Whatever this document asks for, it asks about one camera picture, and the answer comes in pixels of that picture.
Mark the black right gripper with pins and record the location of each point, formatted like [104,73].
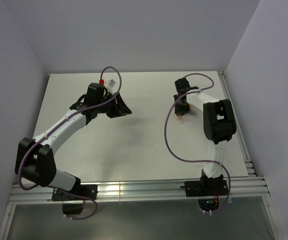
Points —
[177,110]

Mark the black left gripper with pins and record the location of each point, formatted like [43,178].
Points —
[120,109]

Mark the yellow highlighter pen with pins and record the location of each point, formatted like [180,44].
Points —
[180,119]

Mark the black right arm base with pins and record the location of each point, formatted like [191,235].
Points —
[208,195]

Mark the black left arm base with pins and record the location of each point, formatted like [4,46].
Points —
[73,202]

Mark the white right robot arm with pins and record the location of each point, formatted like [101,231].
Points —
[219,123]

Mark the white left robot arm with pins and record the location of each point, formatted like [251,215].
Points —
[35,157]

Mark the aluminium side rail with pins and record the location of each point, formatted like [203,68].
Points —
[247,159]

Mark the aluminium mounting rail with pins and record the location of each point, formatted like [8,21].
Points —
[147,190]

